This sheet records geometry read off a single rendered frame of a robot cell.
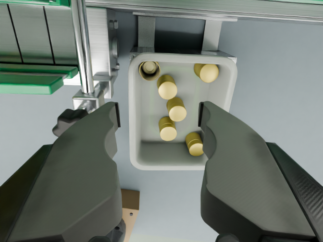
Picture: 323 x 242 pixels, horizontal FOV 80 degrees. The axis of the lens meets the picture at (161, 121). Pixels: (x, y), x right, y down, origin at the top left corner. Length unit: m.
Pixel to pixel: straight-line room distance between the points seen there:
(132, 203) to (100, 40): 0.40
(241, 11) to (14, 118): 0.47
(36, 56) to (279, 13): 0.30
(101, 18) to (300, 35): 0.37
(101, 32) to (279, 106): 0.41
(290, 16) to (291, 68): 0.20
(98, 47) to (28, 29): 0.08
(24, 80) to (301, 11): 0.32
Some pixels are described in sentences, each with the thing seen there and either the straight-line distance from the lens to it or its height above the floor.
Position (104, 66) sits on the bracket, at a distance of 0.27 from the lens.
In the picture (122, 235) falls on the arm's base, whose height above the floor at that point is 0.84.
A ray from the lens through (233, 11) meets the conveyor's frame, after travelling 0.28.
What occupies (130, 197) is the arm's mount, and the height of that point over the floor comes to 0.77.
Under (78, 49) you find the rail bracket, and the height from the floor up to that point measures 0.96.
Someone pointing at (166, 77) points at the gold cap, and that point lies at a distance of 0.37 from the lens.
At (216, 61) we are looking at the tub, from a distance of 0.32.
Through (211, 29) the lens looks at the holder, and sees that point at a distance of 0.40.
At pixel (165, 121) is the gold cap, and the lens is 0.40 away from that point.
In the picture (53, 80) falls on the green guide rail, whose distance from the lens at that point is 0.22.
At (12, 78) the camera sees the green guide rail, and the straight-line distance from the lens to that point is 0.23.
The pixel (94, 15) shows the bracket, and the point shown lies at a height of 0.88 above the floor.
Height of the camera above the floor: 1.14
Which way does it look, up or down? 62 degrees down
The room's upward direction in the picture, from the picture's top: 172 degrees clockwise
